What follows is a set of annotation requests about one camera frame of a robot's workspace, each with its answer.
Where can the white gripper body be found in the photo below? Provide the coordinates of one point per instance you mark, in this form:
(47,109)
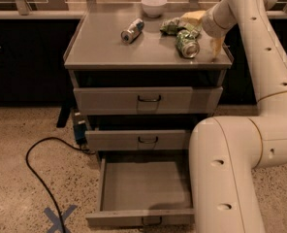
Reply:
(208,23)

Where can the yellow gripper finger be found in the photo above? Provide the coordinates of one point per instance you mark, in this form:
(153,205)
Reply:
(216,46)
(192,18)

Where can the green soda can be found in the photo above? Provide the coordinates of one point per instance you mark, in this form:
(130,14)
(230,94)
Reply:
(187,44)

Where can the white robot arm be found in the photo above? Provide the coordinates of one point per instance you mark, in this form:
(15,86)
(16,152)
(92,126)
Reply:
(224,150)

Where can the blue white soda can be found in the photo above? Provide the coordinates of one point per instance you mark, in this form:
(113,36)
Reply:
(133,31)

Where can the grey top drawer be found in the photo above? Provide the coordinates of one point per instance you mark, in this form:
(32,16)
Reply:
(147,100)

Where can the grey drawer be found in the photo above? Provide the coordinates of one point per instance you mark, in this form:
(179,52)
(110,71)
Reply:
(138,139)
(147,100)
(143,190)

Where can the grey drawer cabinet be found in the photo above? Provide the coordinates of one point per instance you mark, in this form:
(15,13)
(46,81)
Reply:
(97,58)

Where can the grey middle drawer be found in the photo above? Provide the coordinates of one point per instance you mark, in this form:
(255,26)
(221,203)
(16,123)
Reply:
(138,139)

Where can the grey bottom drawer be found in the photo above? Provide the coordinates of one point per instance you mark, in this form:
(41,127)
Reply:
(143,190)

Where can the green crumpled chip bag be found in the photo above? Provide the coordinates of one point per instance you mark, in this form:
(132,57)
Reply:
(174,25)

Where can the white ceramic bowl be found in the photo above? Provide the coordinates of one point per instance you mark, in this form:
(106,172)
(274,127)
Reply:
(154,8)

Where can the blue power box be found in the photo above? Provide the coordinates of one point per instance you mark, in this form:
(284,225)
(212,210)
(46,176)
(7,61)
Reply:
(79,127)

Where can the blue tape cross mark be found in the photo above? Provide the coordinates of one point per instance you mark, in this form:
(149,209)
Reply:
(58,223)

